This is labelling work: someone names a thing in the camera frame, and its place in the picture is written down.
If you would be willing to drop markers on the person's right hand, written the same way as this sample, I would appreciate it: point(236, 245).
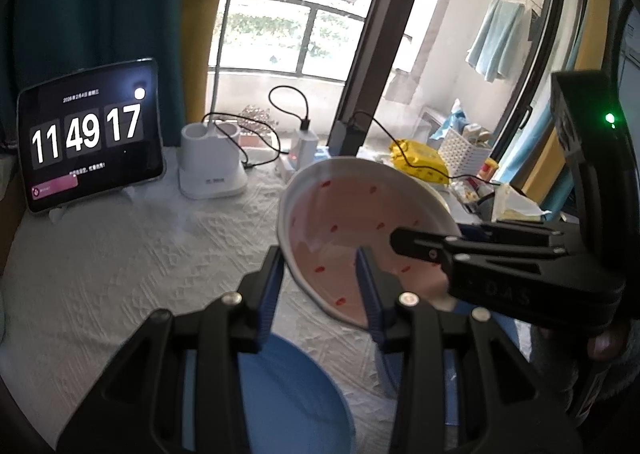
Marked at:
point(607, 345)

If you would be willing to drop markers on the white desk lamp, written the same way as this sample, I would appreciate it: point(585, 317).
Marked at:
point(212, 168)

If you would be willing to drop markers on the tissue pack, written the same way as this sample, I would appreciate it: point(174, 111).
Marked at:
point(517, 206)

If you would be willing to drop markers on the white charger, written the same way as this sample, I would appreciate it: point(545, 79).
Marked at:
point(304, 148)

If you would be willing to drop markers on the dark door frame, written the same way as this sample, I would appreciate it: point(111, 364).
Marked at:
point(375, 33)

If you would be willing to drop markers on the white tablecloth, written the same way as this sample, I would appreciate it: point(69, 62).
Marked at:
point(125, 259)

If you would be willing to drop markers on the pink bowl with red specks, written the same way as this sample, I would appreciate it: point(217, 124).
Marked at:
point(340, 214)

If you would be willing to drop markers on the clear tablet stand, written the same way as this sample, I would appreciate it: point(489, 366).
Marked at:
point(57, 214)

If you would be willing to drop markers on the yellow packet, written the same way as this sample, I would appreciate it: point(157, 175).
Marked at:
point(425, 156)

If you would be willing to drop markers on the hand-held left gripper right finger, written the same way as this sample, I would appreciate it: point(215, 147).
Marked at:
point(367, 284)

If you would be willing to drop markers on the blue plastic bag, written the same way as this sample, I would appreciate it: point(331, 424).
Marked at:
point(452, 121)

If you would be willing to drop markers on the light blue towel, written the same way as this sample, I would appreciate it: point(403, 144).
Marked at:
point(495, 38)

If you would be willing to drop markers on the white woven basket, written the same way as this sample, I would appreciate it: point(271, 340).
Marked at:
point(462, 148)

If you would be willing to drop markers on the deep blue plate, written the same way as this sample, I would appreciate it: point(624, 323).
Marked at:
point(290, 399)

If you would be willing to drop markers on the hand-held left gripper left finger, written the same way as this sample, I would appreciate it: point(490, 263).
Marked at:
point(272, 279)

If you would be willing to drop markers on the black tablet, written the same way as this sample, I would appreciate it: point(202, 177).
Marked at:
point(90, 133)

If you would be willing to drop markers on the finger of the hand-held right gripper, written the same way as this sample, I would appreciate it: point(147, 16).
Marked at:
point(510, 230)
point(420, 244)

